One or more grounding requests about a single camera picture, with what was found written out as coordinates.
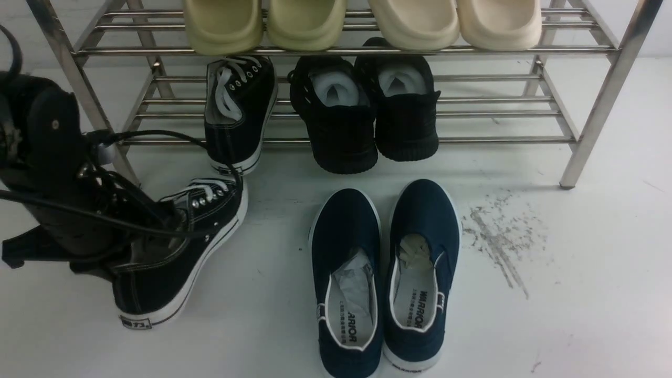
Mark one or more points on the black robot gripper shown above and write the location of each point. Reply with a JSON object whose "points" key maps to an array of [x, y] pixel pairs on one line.
{"points": [[87, 216]]}

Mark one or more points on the black canvas sneaker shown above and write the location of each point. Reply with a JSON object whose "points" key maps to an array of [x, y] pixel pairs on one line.
{"points": [[154, 284], [240, 95]]}

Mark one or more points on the stainless steel shoe rack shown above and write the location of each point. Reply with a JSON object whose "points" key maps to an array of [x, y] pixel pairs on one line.
{"points": [[126, 29]]}

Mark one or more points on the navy slip-on left shoe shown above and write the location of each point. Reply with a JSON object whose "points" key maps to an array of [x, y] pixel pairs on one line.
{"points": [[344, 244]]}

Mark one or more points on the navy slip-on shoe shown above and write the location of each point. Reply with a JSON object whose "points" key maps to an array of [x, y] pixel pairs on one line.
{"points": [[424, 246], [344, 244]]}

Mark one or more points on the black knit left shoe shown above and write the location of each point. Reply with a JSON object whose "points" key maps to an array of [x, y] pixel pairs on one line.
{"points": [[339, 117]]}

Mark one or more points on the black knit shoe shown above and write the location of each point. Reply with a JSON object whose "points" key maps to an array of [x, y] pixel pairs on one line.
{"points": [[402, 91], [339, 117]]}

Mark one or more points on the navy slip-on right shoe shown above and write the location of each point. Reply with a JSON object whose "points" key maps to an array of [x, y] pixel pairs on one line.
{"points": [[424, 246]]}

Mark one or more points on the black knit right shoe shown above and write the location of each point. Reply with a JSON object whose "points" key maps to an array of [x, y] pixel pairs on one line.
{"points": [[402, 91]]}

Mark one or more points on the olive green left slipper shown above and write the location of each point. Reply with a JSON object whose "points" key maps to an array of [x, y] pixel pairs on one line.
{"points": [[222, 28]]}

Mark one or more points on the olive green slipper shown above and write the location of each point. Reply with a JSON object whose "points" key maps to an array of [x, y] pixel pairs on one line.
{"points": [[222, 28], [305, 25]]}

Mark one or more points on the olive green right slipper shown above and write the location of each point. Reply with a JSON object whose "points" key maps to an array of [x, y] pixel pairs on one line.
{"points": [[305, 25]]}

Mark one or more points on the cream left slipper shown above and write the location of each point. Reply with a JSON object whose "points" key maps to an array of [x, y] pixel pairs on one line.
{"points": [[417, 25]]}

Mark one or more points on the cream slipper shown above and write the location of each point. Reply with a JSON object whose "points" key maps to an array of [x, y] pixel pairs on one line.
{"points": [[417, 25], [500, 25]]}

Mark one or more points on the cream right slipper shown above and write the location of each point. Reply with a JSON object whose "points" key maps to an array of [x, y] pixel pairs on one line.
{"points": [[500, 25]]}

